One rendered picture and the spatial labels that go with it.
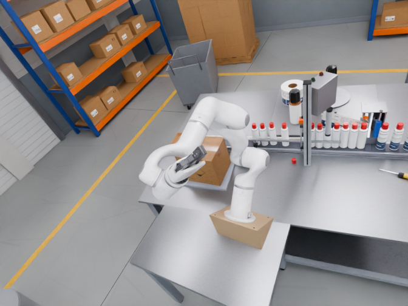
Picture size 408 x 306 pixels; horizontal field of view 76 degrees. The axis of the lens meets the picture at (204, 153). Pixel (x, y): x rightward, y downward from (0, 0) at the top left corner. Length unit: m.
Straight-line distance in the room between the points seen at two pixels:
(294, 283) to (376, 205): 0.98
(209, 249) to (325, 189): 0.84
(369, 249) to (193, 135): 1.76
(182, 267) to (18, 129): 4.00
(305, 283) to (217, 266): 1.00
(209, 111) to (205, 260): 0.97
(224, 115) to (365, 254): 1.63
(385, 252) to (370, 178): 0.65
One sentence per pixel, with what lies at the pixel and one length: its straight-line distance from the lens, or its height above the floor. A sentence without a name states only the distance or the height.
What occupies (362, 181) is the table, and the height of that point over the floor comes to 0.83.
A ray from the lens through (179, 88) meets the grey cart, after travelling 4.19.
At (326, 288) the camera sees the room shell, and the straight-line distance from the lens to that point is 2.47.
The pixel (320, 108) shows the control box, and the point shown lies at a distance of 1.68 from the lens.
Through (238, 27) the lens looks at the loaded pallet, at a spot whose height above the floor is 0.69.
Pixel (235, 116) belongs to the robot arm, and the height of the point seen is 1.65.
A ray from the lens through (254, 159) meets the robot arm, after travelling 1.48.
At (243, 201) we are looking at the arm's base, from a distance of 1.55.
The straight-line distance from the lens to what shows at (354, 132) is 1.97.
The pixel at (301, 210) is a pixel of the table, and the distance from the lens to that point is 1.78.
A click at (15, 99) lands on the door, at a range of 5.11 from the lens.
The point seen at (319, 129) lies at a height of 1.05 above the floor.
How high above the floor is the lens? 2.32
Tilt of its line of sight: 41 degrees down
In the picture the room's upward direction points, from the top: 21 degrees counter-clockwise
